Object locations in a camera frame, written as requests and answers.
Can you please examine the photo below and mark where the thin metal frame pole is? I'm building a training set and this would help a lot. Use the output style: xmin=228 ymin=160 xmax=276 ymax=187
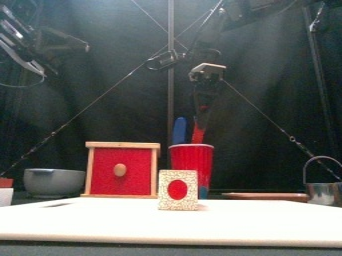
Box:
xmin=165 ymin=0 xmax=176 ymax=158

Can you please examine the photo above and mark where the grey-blue bowl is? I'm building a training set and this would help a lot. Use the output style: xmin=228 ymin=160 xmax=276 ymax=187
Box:
xmin=21 ymin=167 xmax=87 ymax=200

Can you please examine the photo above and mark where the toy sushi roll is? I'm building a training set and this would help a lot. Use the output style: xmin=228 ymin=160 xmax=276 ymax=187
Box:
xmin=156 ymin=168 xmax=200 ymax=212

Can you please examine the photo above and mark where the red and white toy nigiri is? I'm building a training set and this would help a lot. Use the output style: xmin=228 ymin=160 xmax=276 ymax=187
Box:
xmin=0 ymin=177 xmax=16 ymax=208

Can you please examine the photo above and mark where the flat brown wooden tray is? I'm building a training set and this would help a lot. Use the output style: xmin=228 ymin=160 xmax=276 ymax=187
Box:
xmin=220 ymin=191 xmax=310 ymax=204

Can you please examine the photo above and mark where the dark metal frame post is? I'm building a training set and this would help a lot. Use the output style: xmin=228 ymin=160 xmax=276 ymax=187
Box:
xmin=303 ymin=1 xmax=340 ymax=158

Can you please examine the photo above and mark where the black looped cable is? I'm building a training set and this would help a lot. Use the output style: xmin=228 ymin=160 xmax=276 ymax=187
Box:
xmin=0 ymin=64 xmax=48 ymax=89

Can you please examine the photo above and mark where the steel brace wire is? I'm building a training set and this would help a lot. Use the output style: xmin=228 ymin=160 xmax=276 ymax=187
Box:
xmin=128 ymin=0 xmax=342 ymax=183
xmin=0 ymin=0 xmax=225 ymax=178

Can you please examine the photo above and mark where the metal pot with handle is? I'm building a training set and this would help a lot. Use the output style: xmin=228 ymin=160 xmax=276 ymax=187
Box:
xmin=302 ymin=155 xmax=342 ymax=208

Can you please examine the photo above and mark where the metal carabiner ring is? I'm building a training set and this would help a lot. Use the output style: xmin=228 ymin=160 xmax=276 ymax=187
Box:
xmin=144 ymin=49 xmax=180 ymax=72

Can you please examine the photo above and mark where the red plastic toy knife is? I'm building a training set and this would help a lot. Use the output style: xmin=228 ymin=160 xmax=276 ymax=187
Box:
xmin=189 ymin=104 xmax=209 ymax=145

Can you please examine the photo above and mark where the red plastic cup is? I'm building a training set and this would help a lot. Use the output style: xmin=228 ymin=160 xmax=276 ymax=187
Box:
xmin=167 ymin=143 xmax=216 ymax=200

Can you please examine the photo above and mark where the blue plastic toy utensil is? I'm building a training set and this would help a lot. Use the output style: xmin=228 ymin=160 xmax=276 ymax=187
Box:
xmin=171 ymin=116 xmax=189 ymax=146

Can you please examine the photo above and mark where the white cutting board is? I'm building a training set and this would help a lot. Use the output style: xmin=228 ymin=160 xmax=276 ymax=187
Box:
xmin=0 ymin=196 xmax=342 ymax=250

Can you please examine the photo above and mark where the wooden box with red front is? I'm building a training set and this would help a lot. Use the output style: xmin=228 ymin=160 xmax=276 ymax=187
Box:
xmin=80 ymin=140 xmax=161 ymax=200

